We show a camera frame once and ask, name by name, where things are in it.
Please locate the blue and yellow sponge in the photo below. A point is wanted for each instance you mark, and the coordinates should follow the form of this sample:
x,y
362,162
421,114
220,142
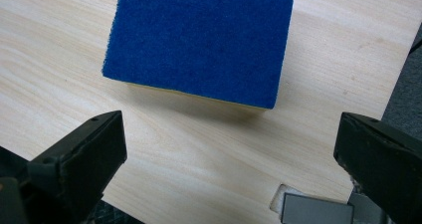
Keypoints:
x,y
199,41

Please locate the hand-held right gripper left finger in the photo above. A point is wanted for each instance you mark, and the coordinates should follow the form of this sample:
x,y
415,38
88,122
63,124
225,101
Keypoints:
x,y
79,161

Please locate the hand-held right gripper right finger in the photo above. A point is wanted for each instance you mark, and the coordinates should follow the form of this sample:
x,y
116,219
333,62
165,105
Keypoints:
x,y
384,164

